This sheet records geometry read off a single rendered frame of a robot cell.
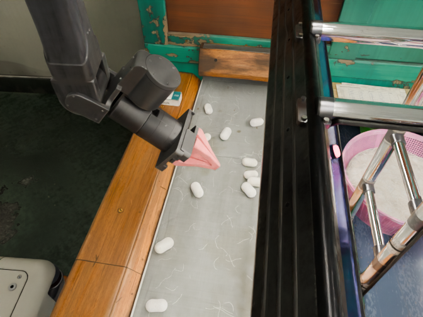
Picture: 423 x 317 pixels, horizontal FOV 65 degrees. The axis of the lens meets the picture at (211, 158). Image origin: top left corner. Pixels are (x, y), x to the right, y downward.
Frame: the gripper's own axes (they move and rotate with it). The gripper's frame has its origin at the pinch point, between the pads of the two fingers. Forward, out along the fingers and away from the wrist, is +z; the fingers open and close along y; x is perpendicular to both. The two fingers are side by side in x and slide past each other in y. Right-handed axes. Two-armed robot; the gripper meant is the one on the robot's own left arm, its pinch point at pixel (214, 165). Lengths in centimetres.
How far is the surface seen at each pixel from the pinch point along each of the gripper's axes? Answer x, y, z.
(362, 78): -16, 42, 30
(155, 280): 14.1, -17.3, 1.7
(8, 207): 131, 32, -25
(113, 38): 83, 121, -28
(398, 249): -19.9, -14.1, 18.1
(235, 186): 6.9, 4.9, 10.5
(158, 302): 11.4, -21.3, 2.0
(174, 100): 14.9, 26.0, -6.2
